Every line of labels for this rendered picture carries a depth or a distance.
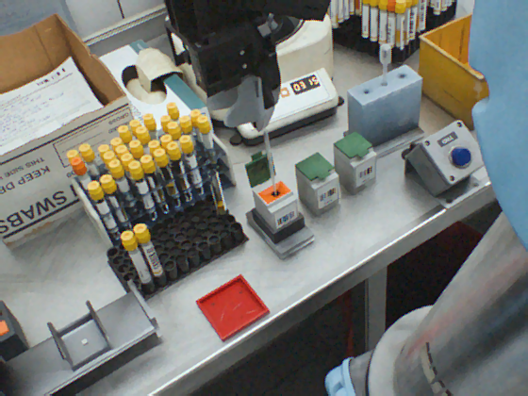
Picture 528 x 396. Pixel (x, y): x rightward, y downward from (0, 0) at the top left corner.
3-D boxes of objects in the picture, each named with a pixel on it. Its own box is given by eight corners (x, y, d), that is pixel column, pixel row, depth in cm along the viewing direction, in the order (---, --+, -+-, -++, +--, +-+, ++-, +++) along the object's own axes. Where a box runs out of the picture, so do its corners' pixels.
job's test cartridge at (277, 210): (275, 240, 84) (271, 209, 79) (256, 220, 87) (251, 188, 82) (301, 226, 85) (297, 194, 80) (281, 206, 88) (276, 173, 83)
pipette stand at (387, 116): (368, 163, 93) (368, 110, 86) (342, 137, 98) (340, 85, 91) (424, 137, 96) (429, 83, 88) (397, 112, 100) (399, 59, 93)
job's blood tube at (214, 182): (222, 226, 88) (209, 176, 81) (218, 221, 89) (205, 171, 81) (231, 222, 88) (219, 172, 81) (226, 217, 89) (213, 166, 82)
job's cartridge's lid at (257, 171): (244, 161, 79) (242, 159, 79) (252, 189, 82) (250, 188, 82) (271, 147, 80) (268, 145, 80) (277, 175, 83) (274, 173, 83)
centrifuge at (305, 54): (225, 158, 98) (211, 95, 89) (168, 62, 117) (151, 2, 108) (362, 105, 102) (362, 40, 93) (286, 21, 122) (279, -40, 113)
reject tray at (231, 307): (222, 342, 76) (222, 338, 75) (196, 304, 80) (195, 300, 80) (270, 313, 78) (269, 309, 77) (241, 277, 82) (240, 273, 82)
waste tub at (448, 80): (470, 133, 95) (479, 78, 88) (414, 89, 103) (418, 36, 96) (540, 98, 98) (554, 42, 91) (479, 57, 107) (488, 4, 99)
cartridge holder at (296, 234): (282, 260, 83) (279, 243, 81) (246, 220, 89) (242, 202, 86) (315, 240, 85) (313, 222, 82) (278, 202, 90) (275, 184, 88)
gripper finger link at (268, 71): (247, 96, 68) (235, 25, 62) (261, 90, 69) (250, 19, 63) (271, 117, 66) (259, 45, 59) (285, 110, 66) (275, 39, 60)
